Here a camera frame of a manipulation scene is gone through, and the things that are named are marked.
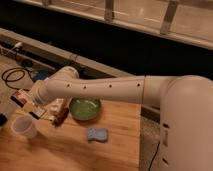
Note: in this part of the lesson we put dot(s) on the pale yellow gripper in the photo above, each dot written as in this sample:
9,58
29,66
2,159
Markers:
29,106

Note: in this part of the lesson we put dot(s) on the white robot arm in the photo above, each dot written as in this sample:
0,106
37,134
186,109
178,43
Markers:
185,103

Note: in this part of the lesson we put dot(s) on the green ceramic bowl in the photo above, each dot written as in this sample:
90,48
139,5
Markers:
84,109

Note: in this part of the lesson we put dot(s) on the white stapler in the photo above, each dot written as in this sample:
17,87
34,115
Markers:
56,106

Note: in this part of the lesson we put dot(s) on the black object at left edge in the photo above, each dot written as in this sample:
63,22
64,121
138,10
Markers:
3,119

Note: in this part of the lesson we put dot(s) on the blue object on floor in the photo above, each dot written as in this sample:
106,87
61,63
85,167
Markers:
40,76

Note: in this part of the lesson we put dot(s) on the blue sponge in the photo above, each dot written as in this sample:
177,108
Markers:
97,134

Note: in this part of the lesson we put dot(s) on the grey metal rail beam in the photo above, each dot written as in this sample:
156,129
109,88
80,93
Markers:
60,56

